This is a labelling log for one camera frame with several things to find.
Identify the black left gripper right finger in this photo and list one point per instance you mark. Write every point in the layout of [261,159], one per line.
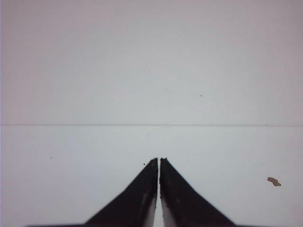
[226,192]

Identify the small brown table mark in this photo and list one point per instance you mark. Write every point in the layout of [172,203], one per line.
[274,181]

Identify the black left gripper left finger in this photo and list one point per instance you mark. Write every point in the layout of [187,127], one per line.
[133,207]

